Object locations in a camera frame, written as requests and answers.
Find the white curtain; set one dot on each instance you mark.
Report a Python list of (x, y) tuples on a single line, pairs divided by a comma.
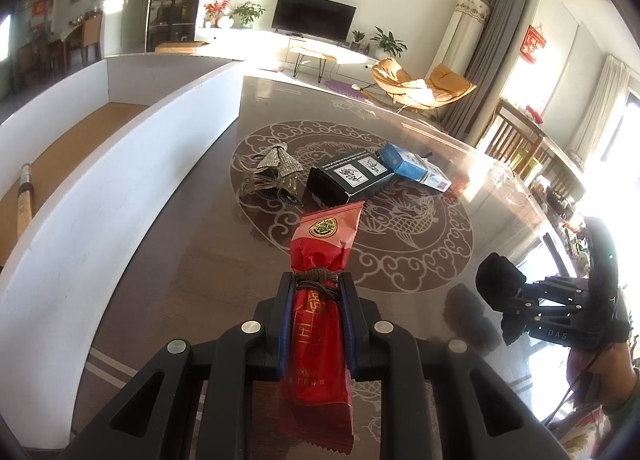
[(602, 105)]

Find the white television cabinet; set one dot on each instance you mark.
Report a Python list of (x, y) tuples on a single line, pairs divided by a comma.
[(260, 37)]

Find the green potted plant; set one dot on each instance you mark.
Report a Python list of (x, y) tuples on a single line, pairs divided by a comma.
[(249, 14)]

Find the red door sign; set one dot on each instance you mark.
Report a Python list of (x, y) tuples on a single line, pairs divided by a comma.
[(40, 14)]

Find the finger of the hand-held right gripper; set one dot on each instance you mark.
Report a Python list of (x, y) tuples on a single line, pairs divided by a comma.
[(550, 287), (550, 330)]

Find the purple floor mat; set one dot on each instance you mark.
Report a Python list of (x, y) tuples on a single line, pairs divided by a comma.
[(345, 88)]

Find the red snack packet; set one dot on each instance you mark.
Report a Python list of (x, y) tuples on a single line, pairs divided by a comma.
[(322, 340)]

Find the red flowers in vase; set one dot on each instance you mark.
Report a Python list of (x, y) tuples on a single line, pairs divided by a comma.
[(219, 15)]

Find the dark patterned glass desktop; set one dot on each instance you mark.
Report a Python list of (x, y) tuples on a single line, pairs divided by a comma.
[(200, 265)]

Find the red wall hanging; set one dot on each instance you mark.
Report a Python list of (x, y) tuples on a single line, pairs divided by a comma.
[(532, 44)]

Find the tan wooden stick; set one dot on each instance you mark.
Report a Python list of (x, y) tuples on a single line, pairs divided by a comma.
[(25, 205)]

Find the person's right forearm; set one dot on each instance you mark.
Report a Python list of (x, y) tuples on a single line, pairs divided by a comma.
[(625, 405)]

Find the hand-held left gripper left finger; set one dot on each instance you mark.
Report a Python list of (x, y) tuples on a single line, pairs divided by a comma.
[(285, 325)]

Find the blue and white box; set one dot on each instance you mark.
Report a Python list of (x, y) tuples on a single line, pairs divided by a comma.
[(412, 167)]

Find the brown wooden chair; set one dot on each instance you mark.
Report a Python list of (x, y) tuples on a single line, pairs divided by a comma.
[(507, 132)]

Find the silver bow hair clip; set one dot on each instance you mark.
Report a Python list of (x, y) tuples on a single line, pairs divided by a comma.
[(275, 165)]

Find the small hairpin-leg table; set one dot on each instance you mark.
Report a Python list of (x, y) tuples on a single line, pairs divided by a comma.
[(312, 52)]

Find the small potted plant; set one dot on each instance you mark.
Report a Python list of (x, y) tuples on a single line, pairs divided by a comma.
[(357, 39)]

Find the cluttered side table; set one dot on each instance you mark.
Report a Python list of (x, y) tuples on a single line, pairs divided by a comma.
[(555, 180)]

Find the covered standing air conditioner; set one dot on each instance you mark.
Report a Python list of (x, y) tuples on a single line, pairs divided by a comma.
[(465, 32)]

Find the person's right hand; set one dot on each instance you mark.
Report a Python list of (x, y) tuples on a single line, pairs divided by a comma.
[(597, 377)]

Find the floral printed cloth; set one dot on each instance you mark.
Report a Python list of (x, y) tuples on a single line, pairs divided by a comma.
[(585, 440)]

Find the grey curtain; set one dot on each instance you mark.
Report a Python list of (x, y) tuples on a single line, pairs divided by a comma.
[(487, 50)]

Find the large leafy potted plant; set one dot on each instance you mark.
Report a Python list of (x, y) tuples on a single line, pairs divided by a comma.
[(387, 42)]

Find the black printed box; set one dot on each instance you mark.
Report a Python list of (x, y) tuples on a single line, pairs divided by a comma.
[(345, 180)]

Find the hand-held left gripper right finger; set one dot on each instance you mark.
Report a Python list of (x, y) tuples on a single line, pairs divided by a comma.
[(351, 325)]

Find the white storage box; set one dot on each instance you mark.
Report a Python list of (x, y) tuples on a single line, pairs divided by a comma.
[(125, 180)]

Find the cardboard box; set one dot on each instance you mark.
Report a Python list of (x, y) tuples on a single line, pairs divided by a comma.
[(180, 46)]

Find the black flat television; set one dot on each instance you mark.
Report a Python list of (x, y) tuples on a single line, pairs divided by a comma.
[(314, 15)]

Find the orange lounge chair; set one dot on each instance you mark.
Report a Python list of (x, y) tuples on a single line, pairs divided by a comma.
[(430, 87)]

